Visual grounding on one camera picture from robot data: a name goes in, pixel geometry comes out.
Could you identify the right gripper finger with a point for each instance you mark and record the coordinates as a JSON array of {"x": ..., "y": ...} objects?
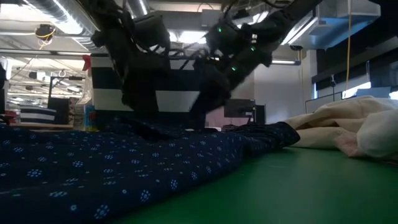
[{"x": 211, "y": 93}]

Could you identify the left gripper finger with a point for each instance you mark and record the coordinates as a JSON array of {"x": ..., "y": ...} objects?
[{"x": 141, "y": 105}]

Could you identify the dark navy garment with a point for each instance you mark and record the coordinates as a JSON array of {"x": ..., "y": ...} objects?
[{"x": 93, "y": 161}]

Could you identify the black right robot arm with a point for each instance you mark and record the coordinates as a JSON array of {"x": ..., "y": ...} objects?
[{"x": 295, "y": 12}]

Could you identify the black computer monitor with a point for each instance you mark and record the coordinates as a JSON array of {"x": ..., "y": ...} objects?
[
  {"x": 241, "y": 109},
  {"x": 261, "y": 115}
]

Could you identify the navy white striped basket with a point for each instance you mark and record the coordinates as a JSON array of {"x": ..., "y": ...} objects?
[
  {"x": 38, "y": 115},
  {"x": 105, "y": 99}
]

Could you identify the linear ceiling lamp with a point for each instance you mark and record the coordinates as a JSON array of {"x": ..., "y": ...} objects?
[
  {"x": 286, "y": 62},
  {"x": 31, "y": 52}
]

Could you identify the clear bottle with red cap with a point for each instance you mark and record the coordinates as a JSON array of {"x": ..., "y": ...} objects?
[{"x": 85, "y": 115}]

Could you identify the grey ceiling box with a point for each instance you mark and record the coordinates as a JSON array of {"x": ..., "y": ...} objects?
[{"x": 211, "y": 17}]

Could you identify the cream cloth garment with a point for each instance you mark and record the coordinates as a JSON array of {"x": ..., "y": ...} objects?
[{"x": 317, "y": 130}]

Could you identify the light wooden table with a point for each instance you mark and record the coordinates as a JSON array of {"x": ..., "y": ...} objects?
[{"x": 40, "y": 126}]

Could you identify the green table mat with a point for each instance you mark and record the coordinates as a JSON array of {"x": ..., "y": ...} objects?
[{"x": 311, "y": 193}]

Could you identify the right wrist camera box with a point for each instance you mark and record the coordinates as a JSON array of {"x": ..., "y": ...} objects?
[{"x": 224, "y": 39}]

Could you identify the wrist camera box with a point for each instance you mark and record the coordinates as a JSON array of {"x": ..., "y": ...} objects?
[
  {"x": 224, "y": 39},
  {"x": 152, "y": 34}
]

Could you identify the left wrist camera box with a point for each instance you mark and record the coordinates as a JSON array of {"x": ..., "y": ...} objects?
[{"x": 152, "y": 34}]

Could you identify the round silver air duct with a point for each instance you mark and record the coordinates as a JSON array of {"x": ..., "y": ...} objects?
[{"x": 138, "y": 7}]

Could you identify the ribbed silver air duct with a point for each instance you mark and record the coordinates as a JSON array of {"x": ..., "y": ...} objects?
[{"x": 71, "y": 18}]

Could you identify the rectangular silver air duct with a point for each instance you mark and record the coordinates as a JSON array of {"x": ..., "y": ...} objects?
[{"x": 335, "y": 28}]

